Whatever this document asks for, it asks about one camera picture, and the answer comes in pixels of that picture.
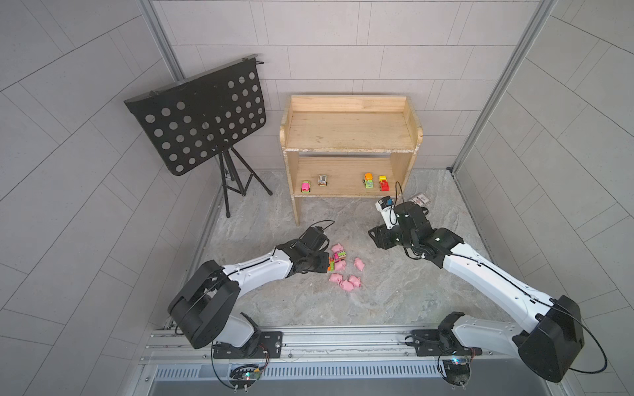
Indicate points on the pink toy pig top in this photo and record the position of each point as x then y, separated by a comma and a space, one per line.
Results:
337, 248

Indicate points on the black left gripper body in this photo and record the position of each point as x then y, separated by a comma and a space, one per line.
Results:
316, 262

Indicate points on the black perforated music stand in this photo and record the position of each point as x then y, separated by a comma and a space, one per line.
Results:
204, 117

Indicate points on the orange green mixer truck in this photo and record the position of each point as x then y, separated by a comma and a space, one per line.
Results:
368, 181

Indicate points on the pink toy pig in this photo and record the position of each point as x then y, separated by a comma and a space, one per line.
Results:
346, 286
355, 281
340, 266
337, 248
336, 278
359, 264

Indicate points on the pink toy pig lower left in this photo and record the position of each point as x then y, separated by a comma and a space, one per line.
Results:
336, 278

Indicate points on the pink toy pig lower right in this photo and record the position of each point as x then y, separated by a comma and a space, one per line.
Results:
355, 281

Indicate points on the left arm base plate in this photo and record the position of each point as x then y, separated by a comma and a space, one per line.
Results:
259, 346

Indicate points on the pink toy pig middle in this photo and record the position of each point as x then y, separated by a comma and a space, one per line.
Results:
340, 266

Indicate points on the wooden two-tier shelf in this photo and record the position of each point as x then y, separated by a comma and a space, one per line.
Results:
345, 137

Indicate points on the pink green toy car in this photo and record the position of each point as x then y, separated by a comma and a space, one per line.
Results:
305, 186

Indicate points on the aluminium mounting rail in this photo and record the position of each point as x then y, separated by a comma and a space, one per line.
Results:
346, 344

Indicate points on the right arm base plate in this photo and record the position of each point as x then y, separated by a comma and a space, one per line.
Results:
432, 342

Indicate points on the left controller board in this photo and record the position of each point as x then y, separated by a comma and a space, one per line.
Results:
248, 373

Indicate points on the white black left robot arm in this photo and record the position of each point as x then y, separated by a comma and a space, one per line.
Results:
203, 309

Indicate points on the pink toy pig bottom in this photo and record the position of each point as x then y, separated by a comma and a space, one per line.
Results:
346, 286

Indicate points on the red yellow toy truck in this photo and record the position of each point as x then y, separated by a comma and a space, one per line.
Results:
383, 183

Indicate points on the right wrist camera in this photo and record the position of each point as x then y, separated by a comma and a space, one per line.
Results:
386, 207

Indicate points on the controller board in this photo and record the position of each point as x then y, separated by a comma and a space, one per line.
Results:
248, 373
456, 373

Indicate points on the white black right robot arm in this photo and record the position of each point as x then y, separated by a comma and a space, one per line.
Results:
545, 333

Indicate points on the small card box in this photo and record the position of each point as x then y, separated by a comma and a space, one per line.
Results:
420, 199

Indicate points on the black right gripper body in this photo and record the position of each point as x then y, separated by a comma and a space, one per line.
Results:
395, 236

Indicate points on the right controller board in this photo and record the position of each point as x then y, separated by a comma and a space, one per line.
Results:
456, 373

